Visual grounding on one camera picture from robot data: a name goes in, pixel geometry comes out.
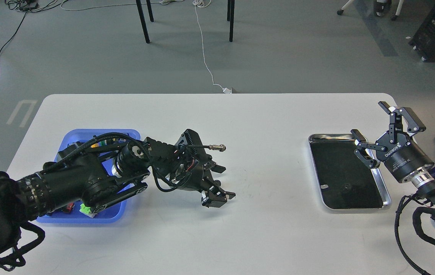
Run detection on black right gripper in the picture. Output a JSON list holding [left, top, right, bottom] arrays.
[[351, 101, 434, 183]]

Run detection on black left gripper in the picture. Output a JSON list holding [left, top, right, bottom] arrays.
[[173, 153, 236, 208]]

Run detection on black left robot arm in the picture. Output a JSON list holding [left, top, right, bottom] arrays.
[[0, 129, 235, 272]]

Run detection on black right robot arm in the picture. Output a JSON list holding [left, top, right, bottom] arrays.
[[351, 101, 435, 275]]

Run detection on silver metal tray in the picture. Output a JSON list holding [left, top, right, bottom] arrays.
[[308, 134, 391, 213]]

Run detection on blue plastic tray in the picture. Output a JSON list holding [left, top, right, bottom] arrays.
[[36, 128, 141, 224]]

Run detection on green white push button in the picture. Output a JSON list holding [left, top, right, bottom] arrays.
[[79, 203, 97, 218]]

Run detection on office chair wheels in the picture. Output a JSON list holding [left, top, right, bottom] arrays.
[[336, 0, 404, 21]]

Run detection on red emergency stop button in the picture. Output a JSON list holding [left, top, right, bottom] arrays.
[[60, 202, 75, 214]]

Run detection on black table legs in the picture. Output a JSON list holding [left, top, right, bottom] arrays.
[[135, 0, 235, 44]]

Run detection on white floor cable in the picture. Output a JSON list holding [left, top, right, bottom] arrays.
[[192, 0, 227, 91]]

